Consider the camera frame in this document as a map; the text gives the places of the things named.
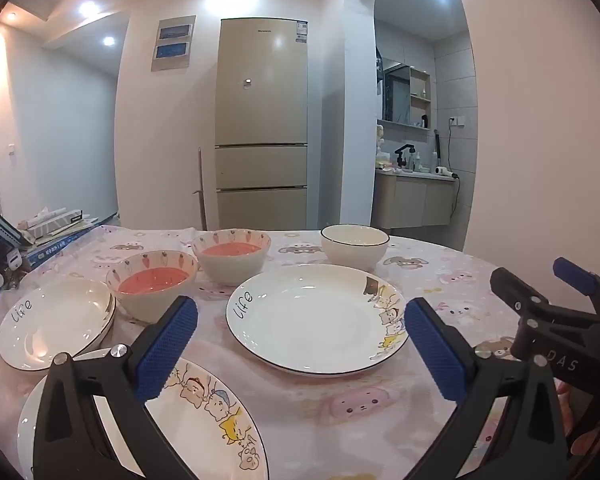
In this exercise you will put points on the grey wall panel blue windows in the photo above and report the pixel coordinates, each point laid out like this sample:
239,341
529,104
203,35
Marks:
172,45

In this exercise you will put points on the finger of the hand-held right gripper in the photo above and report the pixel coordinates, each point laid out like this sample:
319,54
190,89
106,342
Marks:
520,290
575,277

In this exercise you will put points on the recessed ceiling light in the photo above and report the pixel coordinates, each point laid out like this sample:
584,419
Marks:
10,17
87,7
109,40

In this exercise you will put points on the white plush toy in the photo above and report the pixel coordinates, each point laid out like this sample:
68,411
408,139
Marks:
380,135

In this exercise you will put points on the white ribbed black-rimmed bowl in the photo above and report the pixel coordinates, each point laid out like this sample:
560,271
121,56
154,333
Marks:
355,255

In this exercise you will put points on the blue black striped case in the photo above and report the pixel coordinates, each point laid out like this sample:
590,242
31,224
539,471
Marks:
5,230

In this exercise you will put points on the blue flat box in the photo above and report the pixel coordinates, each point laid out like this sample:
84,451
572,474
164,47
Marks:
50,252

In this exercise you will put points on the white wall socket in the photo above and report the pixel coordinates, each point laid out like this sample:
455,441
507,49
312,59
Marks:
458,121

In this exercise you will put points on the beige vanity cabinet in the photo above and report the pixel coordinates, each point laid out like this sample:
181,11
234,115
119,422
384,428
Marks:
410,200

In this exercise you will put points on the white cartoon print plate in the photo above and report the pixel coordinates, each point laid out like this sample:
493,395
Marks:
55,320
205,425
310,320

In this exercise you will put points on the black faucet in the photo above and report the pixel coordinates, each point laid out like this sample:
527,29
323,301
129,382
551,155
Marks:
404,152

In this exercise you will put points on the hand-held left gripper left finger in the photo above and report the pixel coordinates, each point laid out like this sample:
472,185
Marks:
167,350

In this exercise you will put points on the mirror wall cabinet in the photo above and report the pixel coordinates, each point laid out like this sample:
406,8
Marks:
397,95

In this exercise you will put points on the person's right hand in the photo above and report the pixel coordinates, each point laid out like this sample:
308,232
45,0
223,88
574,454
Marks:
566,405

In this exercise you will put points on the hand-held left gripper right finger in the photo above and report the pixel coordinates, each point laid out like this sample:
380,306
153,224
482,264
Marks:
435,350

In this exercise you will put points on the white hair dryer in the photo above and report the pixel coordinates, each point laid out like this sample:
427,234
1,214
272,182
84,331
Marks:
442,170

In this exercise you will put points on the white striped box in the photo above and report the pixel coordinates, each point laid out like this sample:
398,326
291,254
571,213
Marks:
55,222

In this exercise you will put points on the beige three-door fridge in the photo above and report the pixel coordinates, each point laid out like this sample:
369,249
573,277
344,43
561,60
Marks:
260,110

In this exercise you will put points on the pink cartoon print tablecloth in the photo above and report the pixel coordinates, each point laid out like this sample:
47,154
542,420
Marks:
330,410

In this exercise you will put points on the carrot print pink bowl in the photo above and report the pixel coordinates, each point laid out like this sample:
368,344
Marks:
140,300
230,267

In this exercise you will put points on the small grey white gadget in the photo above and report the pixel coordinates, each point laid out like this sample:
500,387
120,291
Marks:
14,265

